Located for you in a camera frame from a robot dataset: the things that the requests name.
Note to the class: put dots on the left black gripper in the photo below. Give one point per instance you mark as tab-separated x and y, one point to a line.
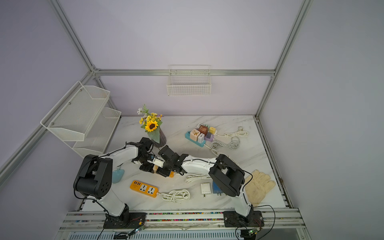
147	168

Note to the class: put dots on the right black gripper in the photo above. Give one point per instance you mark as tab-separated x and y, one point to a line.
162	171

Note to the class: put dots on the white charger plug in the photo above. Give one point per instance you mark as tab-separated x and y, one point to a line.
205	189

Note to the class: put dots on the blue cube plug adapter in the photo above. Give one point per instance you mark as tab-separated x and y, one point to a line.
216	189

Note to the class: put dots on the beige cube plug adapter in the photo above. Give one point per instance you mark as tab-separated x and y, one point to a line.
155	168

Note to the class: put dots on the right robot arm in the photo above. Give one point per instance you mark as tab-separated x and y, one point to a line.
227	175

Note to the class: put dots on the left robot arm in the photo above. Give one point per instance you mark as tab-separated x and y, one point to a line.
95	177

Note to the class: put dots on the light blue mouse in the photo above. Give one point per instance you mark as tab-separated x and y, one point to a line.
117	175

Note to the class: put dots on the dark grey ribbed vase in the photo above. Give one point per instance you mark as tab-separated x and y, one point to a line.
162	138

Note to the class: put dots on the teal power strip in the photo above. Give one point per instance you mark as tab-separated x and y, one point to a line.
187	136

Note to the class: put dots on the sunflower bouquet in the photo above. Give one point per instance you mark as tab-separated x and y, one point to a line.
151	123

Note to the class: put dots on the pink butterfly cube adapter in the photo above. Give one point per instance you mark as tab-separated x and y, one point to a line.
194	135

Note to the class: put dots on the small white cube adapter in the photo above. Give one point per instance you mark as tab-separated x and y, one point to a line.
201	138

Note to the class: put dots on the purple cube adapter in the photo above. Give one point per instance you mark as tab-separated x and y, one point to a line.
209	137

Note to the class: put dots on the brown cube adapter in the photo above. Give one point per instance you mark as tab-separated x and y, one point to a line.
203	129

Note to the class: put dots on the yellow cube adapter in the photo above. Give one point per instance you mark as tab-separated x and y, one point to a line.
212	130

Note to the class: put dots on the white two-tier mesh shelf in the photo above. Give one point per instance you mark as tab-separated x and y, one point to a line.
82	120

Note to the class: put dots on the beige work glove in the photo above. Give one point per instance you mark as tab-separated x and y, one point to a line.
258	186

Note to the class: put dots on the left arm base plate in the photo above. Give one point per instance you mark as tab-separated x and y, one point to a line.
130	220

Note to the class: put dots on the white wire wall basket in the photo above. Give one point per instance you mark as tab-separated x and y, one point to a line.
189	80

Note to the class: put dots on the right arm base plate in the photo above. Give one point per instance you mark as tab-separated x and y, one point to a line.
233	219

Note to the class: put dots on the aluminium front rail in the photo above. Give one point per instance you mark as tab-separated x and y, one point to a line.
279	224

